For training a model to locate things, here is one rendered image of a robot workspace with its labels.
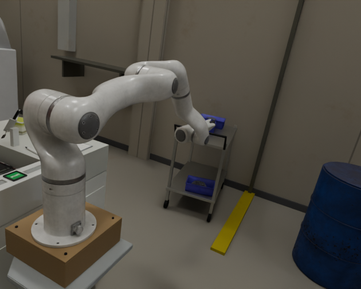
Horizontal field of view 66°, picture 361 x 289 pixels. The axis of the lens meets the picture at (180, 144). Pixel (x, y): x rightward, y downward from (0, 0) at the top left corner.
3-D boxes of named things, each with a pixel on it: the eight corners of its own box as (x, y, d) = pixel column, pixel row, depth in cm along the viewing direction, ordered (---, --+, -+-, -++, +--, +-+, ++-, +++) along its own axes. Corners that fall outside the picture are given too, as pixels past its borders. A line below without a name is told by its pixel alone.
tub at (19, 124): (8, 132, 139) (8, 119, 137) (19, 128, 146) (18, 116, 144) (22, 135, 139) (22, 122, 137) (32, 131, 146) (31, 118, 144)
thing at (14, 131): (3, 144, 126) (2, 115, 122) (11, 141, 129) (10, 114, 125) (13, 147, 124) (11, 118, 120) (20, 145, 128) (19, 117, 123)
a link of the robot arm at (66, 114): (36, 139, 76) (76, 157, 69) (25, 97, 70) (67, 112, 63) (149, 89, 113) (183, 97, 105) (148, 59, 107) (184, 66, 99)
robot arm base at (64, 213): (108, 227, 90) (110, 176, 84) (53, 258, 75) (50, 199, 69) (74, 203, 100) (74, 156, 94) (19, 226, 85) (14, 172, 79)
